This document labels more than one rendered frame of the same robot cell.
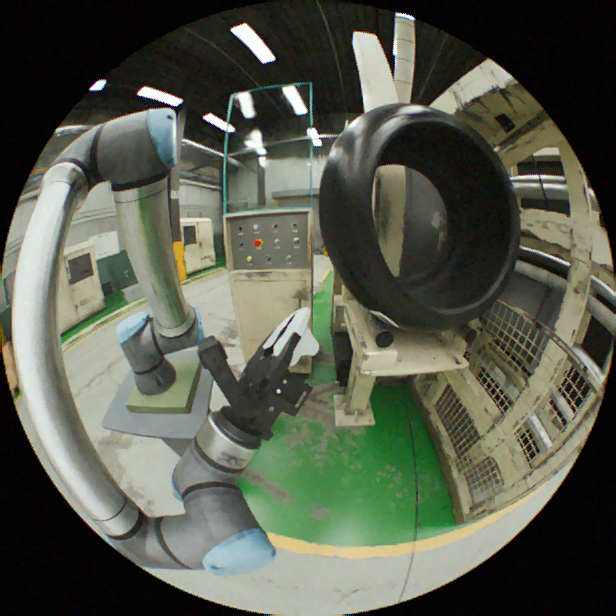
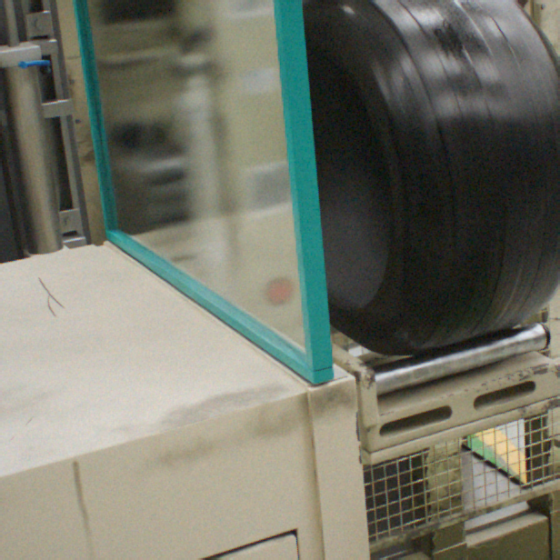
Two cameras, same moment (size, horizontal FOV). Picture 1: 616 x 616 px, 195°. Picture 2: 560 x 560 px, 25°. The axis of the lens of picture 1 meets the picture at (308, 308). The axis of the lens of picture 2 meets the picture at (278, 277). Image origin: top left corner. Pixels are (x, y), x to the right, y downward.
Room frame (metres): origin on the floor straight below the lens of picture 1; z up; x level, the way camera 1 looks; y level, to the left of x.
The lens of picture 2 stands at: (1.57, 1.35, 1.67)
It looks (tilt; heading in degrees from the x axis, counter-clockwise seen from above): 18 degrees down; 243
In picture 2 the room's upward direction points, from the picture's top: 6 degrees counter-clockwise
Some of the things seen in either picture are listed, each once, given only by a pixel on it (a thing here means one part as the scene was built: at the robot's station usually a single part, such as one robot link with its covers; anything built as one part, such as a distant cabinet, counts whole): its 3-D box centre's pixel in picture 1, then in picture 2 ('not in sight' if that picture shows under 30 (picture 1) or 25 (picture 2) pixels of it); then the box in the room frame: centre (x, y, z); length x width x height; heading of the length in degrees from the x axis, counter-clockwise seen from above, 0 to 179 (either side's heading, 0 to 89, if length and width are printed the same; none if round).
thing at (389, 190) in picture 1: (385, 207); not in sight; (0.75, -0.32, 1.25); 0.13 x 0.13 x 2.50; 87
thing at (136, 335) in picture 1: (140, 339); not in sight; (0.39, 0.62, 0.82); 0.17 x 0.15 x 0.18; 127
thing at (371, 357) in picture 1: (364, 327); (453, 397); (0.50, -0.19, 0.84); 0.36 x 0.09 x 0.06; 177
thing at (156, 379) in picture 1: (151, 369); not in sight; (0.38, 0.63, 0.69); 0.19 x 0.19 x 0.10
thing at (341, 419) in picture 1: (353, 408); not in sight; (0.75, -0.32, 0.02); 0.27 x 0.27 x 0.04; 87
